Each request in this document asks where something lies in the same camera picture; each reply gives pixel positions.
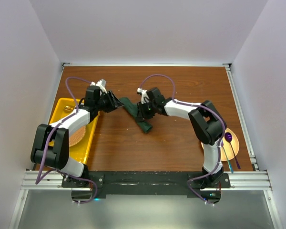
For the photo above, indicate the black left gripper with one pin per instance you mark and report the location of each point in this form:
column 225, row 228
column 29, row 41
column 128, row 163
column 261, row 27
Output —
column 113, row 102

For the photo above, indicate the round wooden plate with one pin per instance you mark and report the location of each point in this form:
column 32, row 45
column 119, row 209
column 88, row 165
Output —
column 228, row 150

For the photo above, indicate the yellow plastic tray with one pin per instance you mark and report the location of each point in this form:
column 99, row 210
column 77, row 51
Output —
column 83, row 145

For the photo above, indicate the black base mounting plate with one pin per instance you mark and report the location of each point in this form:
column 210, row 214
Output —
column 164, row 183

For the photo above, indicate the iridescent fork on plate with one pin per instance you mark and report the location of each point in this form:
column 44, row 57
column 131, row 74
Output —
column 230, row 167

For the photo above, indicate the green cloth napkin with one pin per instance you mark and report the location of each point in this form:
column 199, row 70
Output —
column 132, row 110

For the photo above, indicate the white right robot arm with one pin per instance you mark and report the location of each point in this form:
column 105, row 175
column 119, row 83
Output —
column 208, row 125

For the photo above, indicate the woven round coaster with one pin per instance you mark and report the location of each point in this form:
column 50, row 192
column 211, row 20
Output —
column 77, row 136

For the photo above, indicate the aluminium frame rail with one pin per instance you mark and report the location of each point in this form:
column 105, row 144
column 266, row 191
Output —
column 45, row 205

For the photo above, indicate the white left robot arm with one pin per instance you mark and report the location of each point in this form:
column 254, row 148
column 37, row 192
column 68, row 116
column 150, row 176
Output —
column 80, row 116

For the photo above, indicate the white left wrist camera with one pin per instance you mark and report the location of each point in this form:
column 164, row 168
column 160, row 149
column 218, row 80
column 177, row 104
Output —
column 101, row 84

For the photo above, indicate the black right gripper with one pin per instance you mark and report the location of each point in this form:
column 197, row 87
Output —
column 142, row 115

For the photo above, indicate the purple spoon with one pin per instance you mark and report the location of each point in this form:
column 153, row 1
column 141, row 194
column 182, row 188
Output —
column 229, row 138

